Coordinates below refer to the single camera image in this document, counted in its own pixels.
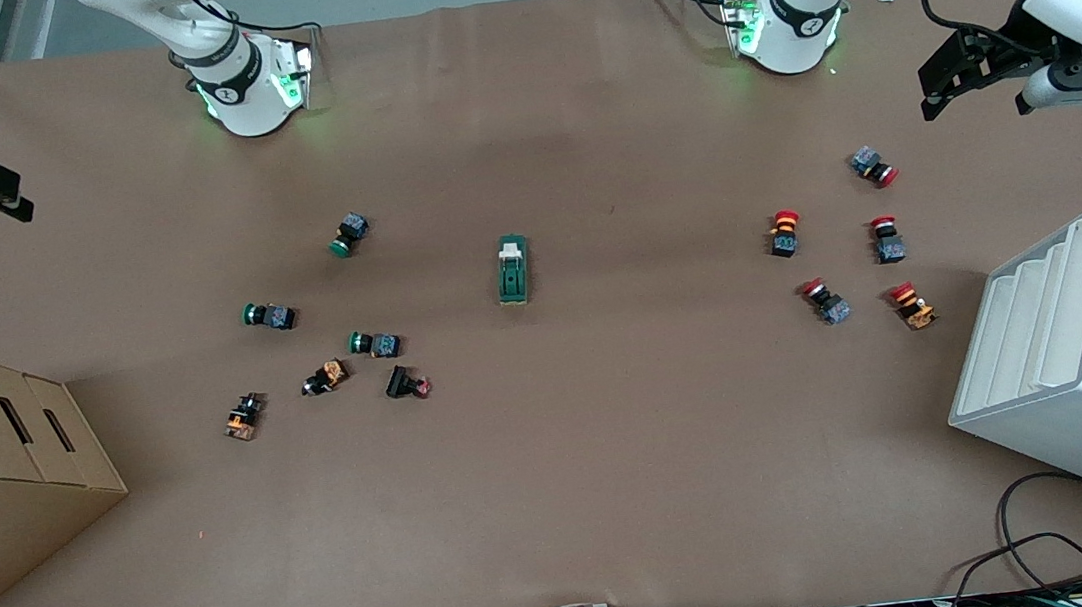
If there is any green load switch white lever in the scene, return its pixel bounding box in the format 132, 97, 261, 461
492, 233, 536, 307

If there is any red emergency button blue block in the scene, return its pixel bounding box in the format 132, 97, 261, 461
798, 274, 853, 329
849, 142, 902, 191
870, 214, 908, 266

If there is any red emergency button orange block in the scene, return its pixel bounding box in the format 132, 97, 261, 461
766, 208, 805, 260
888, 278, 940, 334

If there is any green push button blue block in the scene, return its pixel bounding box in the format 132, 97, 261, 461
241, 297, 299, 336
347, 327, 403, 363
326, 211, 373, 260

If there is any brown paper table cover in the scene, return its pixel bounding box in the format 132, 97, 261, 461
0, 0, 1082, 607

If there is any black selector switch orange block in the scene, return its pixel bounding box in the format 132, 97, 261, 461
299, 358, 351, 398
220, 391, 269, 444

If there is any black right base cable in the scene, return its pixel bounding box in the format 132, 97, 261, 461
224, 4, 331, 51

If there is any black switch red block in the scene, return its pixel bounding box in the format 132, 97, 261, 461
383, 361, 433, 402

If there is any black looped floor cable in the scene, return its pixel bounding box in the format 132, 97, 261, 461
942, 468, 1082, 603

